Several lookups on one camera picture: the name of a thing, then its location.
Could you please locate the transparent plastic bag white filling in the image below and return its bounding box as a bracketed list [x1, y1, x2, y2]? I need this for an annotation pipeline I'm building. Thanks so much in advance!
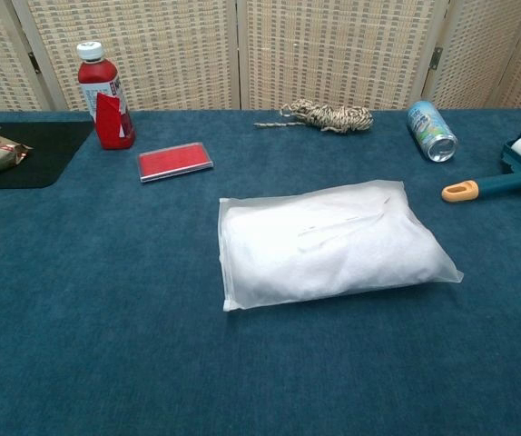
[218, 178, 465, 313]

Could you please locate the blue carpeted table surface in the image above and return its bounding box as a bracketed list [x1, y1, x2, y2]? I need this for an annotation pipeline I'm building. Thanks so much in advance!
[0, 107, 521, 436]

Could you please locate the blue printed drink can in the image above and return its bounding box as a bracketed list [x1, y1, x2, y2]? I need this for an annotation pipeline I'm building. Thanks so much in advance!
[407, 100, 459, 164]

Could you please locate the woven bamboo folding screen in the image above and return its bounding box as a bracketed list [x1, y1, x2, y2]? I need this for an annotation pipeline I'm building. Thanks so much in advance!
[0, 0, 521, 114]

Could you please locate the red juice bottle white cap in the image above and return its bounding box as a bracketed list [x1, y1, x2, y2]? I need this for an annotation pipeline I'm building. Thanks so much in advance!
[76, 40, 137, 151]

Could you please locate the black mouse mat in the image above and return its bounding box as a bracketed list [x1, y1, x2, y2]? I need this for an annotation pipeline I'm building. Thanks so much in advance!
[0, 120, 96, 190]

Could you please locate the beige braided rope bundle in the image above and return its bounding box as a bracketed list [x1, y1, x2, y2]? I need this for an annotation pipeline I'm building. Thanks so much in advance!
[253, 98, 374, 136]

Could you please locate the teal lint roller orange handle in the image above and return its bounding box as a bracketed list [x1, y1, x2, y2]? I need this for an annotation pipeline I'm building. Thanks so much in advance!
[440, 132, 521, 203]

